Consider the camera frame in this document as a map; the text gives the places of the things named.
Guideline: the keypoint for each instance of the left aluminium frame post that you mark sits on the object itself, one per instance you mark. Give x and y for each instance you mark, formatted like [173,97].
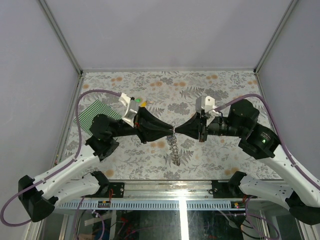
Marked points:
[59,35]

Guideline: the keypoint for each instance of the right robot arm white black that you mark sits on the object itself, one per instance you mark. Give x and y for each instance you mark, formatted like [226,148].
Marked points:
[301,195]

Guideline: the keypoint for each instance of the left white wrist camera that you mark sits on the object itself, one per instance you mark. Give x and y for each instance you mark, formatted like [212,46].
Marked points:
[132,108]

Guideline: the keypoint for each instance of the right aluminium frame post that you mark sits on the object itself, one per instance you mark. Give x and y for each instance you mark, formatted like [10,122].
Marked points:
[288,12]

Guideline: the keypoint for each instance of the green striped cloth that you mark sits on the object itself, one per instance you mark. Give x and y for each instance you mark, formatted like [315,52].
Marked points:
[86,114]

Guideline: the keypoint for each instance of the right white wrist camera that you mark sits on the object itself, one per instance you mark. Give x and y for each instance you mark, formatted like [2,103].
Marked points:
[206,104]

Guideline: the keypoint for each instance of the aluminium frame post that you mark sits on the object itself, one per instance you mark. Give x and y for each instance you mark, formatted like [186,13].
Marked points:
[59,35]
[288,12]

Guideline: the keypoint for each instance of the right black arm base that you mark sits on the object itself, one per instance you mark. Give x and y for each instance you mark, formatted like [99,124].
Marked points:
[228,189]

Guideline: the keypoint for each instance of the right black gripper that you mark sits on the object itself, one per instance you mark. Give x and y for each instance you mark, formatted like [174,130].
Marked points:
[196,124]

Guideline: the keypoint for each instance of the metal key ring disc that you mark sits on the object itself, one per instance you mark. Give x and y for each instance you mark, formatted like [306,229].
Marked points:
[173,146]

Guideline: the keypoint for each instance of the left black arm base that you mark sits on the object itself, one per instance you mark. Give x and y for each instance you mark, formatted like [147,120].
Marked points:
[113,190]

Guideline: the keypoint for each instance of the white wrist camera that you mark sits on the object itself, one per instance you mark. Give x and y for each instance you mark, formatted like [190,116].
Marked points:
[132,108]
[206,104]

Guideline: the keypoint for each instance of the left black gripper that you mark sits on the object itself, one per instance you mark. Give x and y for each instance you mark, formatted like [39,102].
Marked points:
[144,121]

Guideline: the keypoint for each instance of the yellow key tag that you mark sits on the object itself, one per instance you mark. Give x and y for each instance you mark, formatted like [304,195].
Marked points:
[145,103]

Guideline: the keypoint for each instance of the aluminium front rail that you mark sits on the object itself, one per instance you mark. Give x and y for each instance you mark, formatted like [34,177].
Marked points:
[142,190]

